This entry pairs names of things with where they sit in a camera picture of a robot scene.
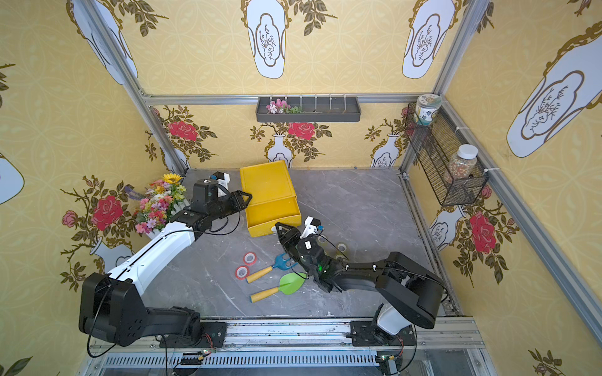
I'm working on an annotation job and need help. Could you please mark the blue toy garden fork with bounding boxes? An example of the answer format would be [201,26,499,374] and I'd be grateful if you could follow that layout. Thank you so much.
[246,253,295,284]

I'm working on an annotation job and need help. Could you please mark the red tape roll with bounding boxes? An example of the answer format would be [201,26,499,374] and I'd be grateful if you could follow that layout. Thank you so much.
[243,252,257,266]
[235,266,249,280]

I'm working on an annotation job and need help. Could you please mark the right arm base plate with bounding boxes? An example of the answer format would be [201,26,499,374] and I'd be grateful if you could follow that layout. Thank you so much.
[348,321,417,347]

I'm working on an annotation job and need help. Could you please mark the flower basket white fence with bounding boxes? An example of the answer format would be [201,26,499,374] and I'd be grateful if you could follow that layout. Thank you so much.
[134,173,188,238]

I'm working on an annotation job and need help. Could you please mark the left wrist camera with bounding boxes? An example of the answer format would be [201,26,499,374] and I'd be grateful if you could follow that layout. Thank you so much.
[210,172,230,190]

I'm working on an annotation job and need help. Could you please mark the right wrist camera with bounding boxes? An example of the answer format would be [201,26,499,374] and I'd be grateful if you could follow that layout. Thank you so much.
[301,216,324,239]

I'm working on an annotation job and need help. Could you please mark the black wire basket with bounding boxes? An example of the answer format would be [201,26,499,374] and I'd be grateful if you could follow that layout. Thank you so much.
[404,103,489,206]

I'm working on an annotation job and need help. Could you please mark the pink artificial flowers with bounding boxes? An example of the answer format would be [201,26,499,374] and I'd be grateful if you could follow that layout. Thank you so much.
[266,99,302,114]

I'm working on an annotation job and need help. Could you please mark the aluminium rail frame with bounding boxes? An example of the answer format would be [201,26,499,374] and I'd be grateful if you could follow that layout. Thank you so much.
[78,316,496,375]

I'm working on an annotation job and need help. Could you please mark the yellow drawer cabinet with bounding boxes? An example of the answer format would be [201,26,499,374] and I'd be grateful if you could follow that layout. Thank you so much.
[240,161,302,238]

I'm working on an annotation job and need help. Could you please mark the jar with patterned lid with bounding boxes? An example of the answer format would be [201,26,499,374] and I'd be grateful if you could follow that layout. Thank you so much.
[414,93,442,126]

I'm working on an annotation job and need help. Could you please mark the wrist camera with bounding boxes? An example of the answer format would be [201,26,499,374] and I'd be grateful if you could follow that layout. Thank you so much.
[301,216,324,239]
[210,172,230,190]

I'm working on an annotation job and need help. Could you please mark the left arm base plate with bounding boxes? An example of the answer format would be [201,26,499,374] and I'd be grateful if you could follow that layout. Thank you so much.
[159,321,227,349]

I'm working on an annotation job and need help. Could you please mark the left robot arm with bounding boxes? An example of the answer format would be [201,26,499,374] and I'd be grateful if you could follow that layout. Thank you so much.
[78,173,252,347]

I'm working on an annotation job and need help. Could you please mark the grey wall shelf tray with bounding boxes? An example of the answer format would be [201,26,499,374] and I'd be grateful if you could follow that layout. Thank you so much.
[255,95,362,123]

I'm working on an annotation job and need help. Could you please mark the red tape roll lower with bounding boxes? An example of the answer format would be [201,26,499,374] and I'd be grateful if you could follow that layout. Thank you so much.
[235,266,249,280]

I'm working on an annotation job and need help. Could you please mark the red tape roll upper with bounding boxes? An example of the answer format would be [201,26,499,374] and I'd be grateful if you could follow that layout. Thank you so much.
[243,252,257,266]

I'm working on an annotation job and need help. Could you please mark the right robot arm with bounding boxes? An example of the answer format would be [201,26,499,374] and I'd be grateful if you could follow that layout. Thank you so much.
[275,222,445,329]

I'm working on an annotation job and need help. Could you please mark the green toy garden shovel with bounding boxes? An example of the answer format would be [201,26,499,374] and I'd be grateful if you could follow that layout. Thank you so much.
[250,273,307,303]

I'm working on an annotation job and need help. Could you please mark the white lid snack jar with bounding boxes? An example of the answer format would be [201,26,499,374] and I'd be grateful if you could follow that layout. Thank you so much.
[445,144,478,183]

